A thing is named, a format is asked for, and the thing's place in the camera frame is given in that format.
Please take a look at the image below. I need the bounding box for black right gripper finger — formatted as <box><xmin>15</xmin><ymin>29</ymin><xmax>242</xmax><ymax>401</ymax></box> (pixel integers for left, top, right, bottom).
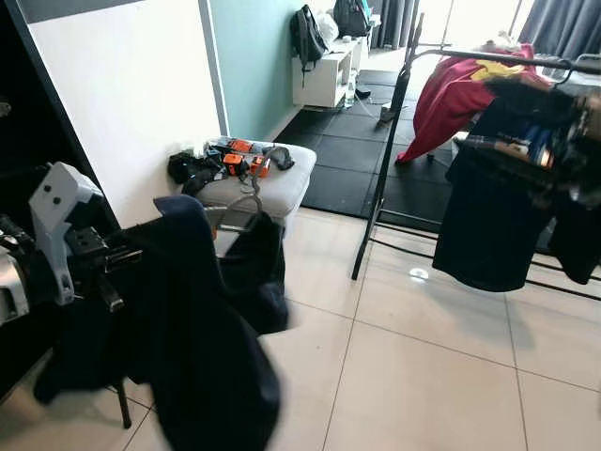
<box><xmin>484</xmin><ymin>75</ymin><xmax>588</xmax><ymax>109</ymax></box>
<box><xmin>457</xmin><ymin>134</ymin><xmax>564</xmax><ymax>175</ymax></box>

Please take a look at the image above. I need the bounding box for navy blue garment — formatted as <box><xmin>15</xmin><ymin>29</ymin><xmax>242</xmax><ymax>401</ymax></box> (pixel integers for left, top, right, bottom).
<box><xmin>33</xmin><ymin>194</ymin><xmax>290</xmax><ymax>451</ymax></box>

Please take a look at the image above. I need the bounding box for yellow cloth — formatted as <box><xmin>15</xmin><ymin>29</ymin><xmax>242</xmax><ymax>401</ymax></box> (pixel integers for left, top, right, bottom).
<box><xmin>472</xmin><ymin>59</ymin><xmax>527</xmax><ymax>81</ymax></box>

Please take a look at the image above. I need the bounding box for grey curtain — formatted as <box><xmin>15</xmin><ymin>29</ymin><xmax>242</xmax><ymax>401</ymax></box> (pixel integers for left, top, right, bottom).
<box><xmin>521</xmin><ymin>0</ymin><xmax>601</xmax><ymax>57</ymax></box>
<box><xmin>376</xmin><ymin>0</ymin><xmax>421</xmax><ymax>29</ymax></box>

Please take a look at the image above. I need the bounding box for navy printed t-shirt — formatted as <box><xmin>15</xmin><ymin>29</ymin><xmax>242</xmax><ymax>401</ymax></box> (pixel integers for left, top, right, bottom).
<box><xmin>432</xmin><ymin>94</ymin><xmax>601</xmax><ymax>292</ymax></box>

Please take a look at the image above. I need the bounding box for red blanket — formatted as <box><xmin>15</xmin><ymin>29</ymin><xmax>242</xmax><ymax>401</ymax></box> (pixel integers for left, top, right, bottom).
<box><xmin>394</xmin><ymin>52</ymin><xmax>541</xmax><ymax>165</ymax></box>

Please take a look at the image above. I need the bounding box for black clothes rack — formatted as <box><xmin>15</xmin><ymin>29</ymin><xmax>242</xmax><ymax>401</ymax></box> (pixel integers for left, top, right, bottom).
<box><xmin>352</xmin><ymin>14</ymin><xmax>601</xmax><ymax>302</ymax></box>

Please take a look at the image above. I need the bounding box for orange and black tool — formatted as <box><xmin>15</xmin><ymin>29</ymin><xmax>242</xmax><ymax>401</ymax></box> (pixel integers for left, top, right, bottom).
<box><xmin>218</xmin><ymin>139</ymin><xmax>275</xmax><ymax>179</ymax></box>

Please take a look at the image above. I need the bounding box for white cushioned ottoman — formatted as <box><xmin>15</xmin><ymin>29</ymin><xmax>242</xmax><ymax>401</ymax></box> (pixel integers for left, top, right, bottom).
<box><xmin>183</xmin><ymin>139</ymin><xmax>318</xmax><ymax>236</ymax></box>

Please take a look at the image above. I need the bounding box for white shelf unit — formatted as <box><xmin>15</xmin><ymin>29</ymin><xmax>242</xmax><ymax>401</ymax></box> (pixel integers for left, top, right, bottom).
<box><xmin>293</xmin><ymin>39</ymin><xmax>372</xmax><ymax>109</ymax></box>

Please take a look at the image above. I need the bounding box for white pillow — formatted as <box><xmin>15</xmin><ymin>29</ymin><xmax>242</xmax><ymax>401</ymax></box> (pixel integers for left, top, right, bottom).
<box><xmin>319</xmin><ymin>14</ymin><xmax>341</xmax><ymax>43</ymax></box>

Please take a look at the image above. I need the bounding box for black hanging bag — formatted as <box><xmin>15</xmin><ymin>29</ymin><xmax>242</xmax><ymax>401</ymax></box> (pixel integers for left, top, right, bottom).
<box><xmin>291</xmin><ymin>5</ymin><xmax>330</xmax><ymax>71</ymax></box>

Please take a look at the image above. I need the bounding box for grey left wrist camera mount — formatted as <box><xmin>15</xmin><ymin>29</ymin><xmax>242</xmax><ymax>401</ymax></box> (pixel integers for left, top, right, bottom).
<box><xmin>28</xmin><ymin>162</ymin><xmax>104</xmax><ymax>306</ymax></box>

